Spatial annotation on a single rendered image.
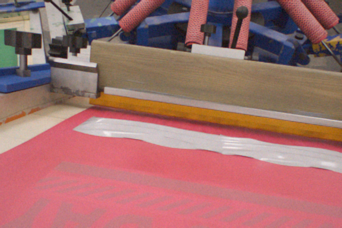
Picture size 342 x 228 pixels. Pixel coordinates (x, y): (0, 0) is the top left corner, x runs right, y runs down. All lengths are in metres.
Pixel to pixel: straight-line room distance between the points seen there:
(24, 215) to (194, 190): 0.12
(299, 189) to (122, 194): 0.16
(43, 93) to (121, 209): 0.27
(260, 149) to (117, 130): 0.18
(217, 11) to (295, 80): 0.72
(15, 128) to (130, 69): 0.17
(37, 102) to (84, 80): 0.07
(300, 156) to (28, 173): 0.28
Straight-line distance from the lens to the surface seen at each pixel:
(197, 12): 0.84
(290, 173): 0.32
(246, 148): 0.35
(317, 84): 0.44
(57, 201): 0.21
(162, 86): 0.41
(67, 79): 0.44
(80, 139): 0.32
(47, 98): 0.45
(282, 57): 1.05
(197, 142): 0.34
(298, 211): 0.25
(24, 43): 0.42
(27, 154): 0.29
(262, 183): 0.28
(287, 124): 0.45
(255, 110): 0.41
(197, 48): 0.68
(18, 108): 0.39
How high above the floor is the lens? 1.52
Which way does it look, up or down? 46 degrees down
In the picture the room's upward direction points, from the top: 4 degrees clockwise
